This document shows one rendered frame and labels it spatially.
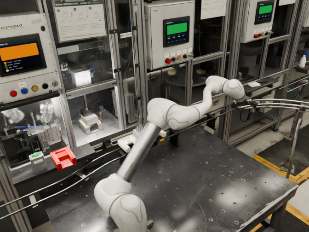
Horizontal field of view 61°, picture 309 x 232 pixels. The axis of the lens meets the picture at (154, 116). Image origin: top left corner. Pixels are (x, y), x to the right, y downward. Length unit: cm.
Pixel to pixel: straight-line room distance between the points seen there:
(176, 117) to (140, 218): 57
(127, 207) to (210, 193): 68
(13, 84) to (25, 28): 32
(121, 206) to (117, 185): 16
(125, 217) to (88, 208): 45
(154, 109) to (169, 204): 63
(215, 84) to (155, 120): 58
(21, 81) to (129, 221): 100
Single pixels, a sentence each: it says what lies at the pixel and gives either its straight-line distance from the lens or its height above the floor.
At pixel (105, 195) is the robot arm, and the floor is 90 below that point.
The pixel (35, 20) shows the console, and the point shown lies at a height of 180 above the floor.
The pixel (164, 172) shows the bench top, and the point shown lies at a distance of 204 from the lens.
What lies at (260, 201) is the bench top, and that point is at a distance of 193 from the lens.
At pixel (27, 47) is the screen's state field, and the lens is 166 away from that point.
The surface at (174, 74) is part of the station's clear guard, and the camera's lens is 226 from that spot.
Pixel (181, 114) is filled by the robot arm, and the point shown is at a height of 130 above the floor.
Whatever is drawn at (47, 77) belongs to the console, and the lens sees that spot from 175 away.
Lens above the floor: 202
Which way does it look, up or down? 29 degrees down
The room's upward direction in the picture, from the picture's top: 2 degrees counter-clockwise
